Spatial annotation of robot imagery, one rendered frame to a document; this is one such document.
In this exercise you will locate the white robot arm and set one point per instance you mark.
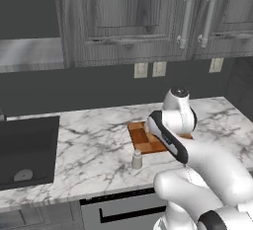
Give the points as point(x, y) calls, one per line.
point(210, 171)

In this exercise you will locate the wooden checkered cutting board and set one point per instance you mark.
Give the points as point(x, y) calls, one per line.
point(142, 138)

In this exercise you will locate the small grey condiment shaker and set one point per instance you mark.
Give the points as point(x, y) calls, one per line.
point(136, 160)

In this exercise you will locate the grey wooden cupboard door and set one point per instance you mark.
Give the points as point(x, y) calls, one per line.
point(122, 16)
point(230, 13)

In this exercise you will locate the steel range hood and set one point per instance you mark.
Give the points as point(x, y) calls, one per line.
point(29, 53)

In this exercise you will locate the black kitchen sink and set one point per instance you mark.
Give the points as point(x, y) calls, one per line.
point(26, 151)

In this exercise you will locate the grey lower cupboard front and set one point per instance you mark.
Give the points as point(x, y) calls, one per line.
point(39, 215)

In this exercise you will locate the beige wall socket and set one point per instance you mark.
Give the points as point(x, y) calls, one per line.
point(216, 64)
point(159, 68)
point(141, 70)

